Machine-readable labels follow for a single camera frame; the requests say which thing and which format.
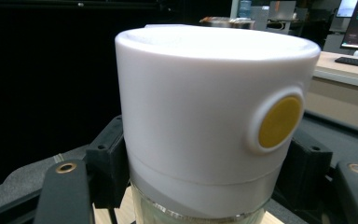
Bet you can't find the black metal two-tier rack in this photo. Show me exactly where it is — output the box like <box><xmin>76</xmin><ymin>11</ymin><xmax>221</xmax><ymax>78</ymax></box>
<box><xmin>0</xmin><ymin>110</ymin><xmax>358</xmax><ymax>218</ymax></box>

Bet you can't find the black keyboard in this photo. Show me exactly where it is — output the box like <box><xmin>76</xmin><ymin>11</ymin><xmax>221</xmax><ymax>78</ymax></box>
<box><xmin>334</xmin><ymin>55</ymin><xmax>358</xmax><ymax>70</ymax></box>

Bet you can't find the beige desk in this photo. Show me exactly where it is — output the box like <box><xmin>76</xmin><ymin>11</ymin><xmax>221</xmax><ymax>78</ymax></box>
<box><xmin>304</xmin><ymin>50</ymin><xmax>358</xmax><ymax>134</ymax></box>

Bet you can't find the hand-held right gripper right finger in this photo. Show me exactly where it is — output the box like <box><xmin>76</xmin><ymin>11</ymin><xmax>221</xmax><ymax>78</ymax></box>
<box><xmin>273</xmin><ymin>136</ymin><xmax>334</xmax><ymax>216</ymax></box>

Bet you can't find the grey computer case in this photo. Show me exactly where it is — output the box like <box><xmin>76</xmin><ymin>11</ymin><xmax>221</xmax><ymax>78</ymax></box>
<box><xmin>251</xmin><ymin>0</ymin><xmax>309</xmax><ymax>33</ymax></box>

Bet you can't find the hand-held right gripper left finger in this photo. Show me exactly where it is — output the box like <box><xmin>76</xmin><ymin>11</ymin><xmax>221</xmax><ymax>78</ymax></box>
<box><xmin>85</xmin><ymin>115</ymin><xmax>131</xmax><ymax>209</ymax></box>

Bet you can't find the blue water bottle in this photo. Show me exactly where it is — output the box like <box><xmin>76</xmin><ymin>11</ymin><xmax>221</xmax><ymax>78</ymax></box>
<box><xmin>238</xmin><ymin>0</ymin><xmax>253</xmax><ymax>19</ymax></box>

